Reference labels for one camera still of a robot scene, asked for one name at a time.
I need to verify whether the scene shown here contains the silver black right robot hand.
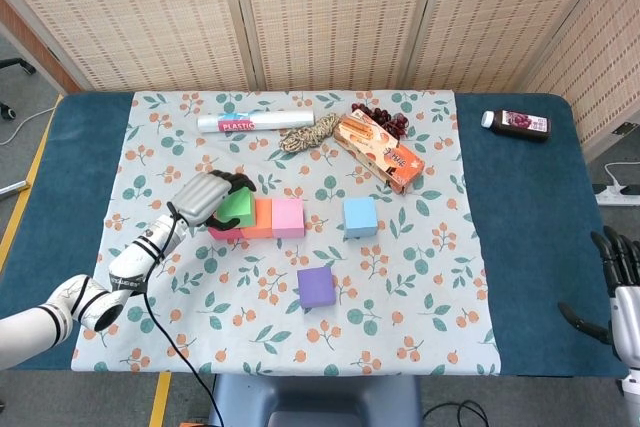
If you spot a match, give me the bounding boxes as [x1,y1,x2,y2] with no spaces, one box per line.
[557,226,640,361]

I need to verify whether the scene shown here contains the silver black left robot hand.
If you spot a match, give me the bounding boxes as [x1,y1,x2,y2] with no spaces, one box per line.
[169,170,259,232]

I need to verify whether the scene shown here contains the green foam cube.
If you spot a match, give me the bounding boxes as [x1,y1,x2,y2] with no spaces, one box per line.
[215,190,255,228]

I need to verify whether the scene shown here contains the red foam cube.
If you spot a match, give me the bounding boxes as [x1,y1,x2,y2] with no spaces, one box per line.
[207,224,246,243]

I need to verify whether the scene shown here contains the orange foam cube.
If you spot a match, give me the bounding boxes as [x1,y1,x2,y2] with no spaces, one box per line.
[240,197,275,240]

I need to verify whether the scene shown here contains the purple foam cube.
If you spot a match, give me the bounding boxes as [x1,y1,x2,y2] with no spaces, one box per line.
[296,265,337,310]

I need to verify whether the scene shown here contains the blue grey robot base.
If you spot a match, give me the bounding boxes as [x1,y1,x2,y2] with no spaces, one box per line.
[208,374,426,427]

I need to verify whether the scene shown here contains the pink foam cube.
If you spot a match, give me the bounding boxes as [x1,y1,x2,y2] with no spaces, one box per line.
[271,197,306,240]

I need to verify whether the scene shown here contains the plastic food wrap roll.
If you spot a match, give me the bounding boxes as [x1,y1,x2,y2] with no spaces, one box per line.
[196,109,316,135]

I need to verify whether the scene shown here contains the white power strip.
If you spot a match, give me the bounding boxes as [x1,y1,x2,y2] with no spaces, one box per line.
[592,184,640,207]

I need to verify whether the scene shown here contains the teal table cover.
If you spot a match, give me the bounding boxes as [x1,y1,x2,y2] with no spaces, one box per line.
[0,91,630,379]

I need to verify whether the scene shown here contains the brown white twine bundle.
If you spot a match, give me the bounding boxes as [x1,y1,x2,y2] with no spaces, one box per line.
[278,113,344,154]

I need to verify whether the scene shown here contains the light blue foam cube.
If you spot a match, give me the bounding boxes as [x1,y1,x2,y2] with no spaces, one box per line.
[342,196,379,240]

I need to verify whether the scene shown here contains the orange biscuit box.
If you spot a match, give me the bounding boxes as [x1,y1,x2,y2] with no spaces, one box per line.
[332,106,427,196]

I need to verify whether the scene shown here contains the dark red grape bunch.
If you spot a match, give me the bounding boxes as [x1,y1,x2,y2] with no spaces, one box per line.
[350,102,410,137]

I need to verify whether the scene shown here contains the floral printed tablecloth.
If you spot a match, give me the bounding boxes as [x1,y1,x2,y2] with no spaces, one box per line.
[71,90,503,377]

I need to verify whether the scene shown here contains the dark grape juice bottle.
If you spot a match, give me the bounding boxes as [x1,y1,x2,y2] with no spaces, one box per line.
[480,109,551,144]

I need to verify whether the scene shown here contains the black office chair base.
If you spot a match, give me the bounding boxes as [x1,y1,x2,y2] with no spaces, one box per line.
[0,57,37,121]

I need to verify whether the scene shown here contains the woven bamboo folding screen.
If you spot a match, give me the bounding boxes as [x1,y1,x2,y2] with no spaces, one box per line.
[0,0,640,163]

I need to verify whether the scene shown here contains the white charger cable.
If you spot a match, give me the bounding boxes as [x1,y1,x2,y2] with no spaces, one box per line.
[603,161,640,189]

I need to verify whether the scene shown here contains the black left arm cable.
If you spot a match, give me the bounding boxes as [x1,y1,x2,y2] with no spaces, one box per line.
[142,204,225,427]

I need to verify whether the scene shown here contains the black floor cable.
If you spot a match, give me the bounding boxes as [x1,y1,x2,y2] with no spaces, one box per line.
[422,399,489,427]

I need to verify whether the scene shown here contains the white floor cable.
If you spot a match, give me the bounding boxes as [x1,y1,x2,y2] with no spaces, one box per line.
[0,106,55,146]

